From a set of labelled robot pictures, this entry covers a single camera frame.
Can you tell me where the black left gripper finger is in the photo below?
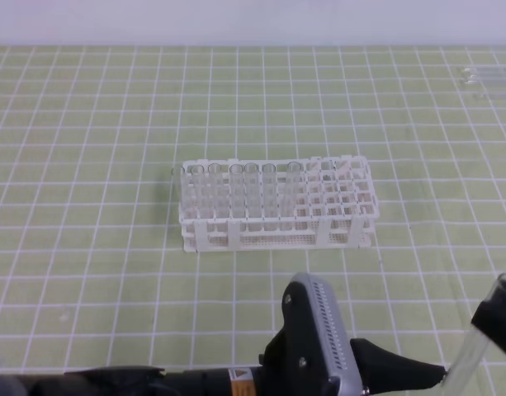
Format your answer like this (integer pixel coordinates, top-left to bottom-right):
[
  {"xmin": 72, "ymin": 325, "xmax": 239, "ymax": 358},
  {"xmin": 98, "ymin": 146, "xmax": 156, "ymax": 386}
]
[{"xmin": 471, "ymin": 276, "xmax": 506, "ymax": 355}]

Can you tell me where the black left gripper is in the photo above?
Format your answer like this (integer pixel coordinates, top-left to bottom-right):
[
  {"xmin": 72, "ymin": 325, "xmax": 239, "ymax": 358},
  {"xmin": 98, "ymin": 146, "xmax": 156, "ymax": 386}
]
[{"xmin": 223, "ymin": 281, "xmax": 450, "ymax": 396}]

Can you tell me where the clear glass test tube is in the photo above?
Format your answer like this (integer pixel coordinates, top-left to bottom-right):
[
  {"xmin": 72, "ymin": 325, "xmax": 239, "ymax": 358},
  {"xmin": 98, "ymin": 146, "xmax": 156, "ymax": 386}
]
[{"xmin": 440, "ymin": 273, "xmax": 506, "ymax": 395}]

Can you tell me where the white test tube rack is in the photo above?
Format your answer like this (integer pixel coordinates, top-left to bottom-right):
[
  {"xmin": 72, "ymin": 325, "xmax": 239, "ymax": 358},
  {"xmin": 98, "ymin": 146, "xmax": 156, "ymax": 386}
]
[{"xmin": 178, "ymin": 155, "xmax": 380, "ymax": 252}]

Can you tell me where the clear tube lying far middle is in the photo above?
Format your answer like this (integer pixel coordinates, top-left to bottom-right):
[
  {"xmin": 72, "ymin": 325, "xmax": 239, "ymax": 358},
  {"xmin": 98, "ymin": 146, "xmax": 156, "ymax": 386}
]
[{"xmin": 461, "ymin": 76, "xmax": 506, "ymax": 87}]

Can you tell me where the clear tube lying far top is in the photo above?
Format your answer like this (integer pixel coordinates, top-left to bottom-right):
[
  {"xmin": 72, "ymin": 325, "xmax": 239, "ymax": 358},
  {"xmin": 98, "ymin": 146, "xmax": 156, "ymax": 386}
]
[{"xmin": 460, "ymin": 66, "xmax": 506, "ymax": 78}]

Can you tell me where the green grid tablecloth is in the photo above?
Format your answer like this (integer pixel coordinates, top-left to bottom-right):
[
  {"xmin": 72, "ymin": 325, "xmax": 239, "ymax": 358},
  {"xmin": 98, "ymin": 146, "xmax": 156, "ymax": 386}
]
[{"xmin": 0, "ymin": 45, "xmax": 506, "ymax": 375}]

